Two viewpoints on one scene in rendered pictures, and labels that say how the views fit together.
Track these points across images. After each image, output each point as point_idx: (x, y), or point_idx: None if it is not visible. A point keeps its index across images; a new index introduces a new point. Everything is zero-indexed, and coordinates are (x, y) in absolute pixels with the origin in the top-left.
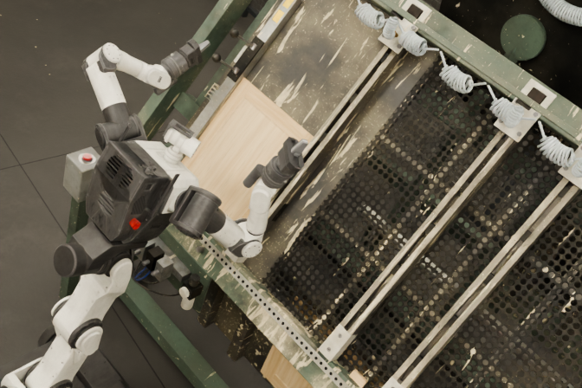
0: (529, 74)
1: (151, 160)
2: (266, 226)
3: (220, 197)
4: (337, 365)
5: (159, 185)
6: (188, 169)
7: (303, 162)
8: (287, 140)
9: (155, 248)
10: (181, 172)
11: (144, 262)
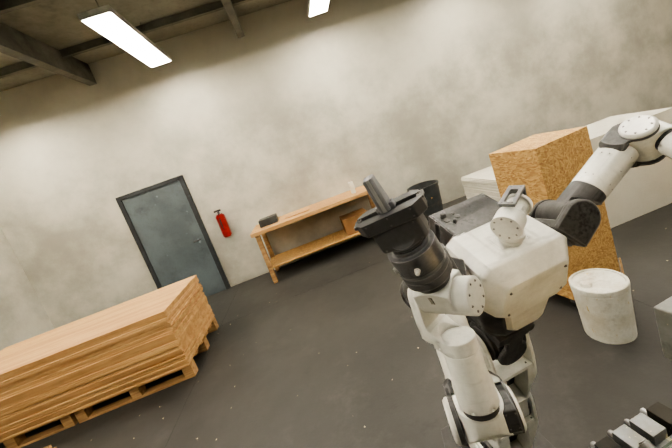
0: None
1: (479, 221)
2: (464, 402)
3: None
4: None
5: (447, 239)
6: (508, 259)
7: (368, 224)
8: (410, 192)
9: (616, 447)
10: (483, 249)
11: (591, 442)
